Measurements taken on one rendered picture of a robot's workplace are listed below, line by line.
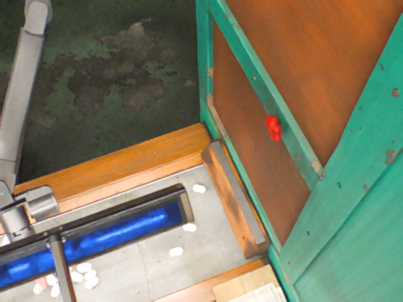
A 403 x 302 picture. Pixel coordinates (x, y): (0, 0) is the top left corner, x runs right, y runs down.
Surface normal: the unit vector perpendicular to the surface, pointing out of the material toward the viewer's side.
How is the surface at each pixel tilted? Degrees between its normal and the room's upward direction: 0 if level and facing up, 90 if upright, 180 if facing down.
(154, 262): 0
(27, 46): 42
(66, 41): 0
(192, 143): 0
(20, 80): 35
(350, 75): 90
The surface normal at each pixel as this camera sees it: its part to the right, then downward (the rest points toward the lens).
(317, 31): -0.93, 0.32
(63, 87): -0.02, -0.47
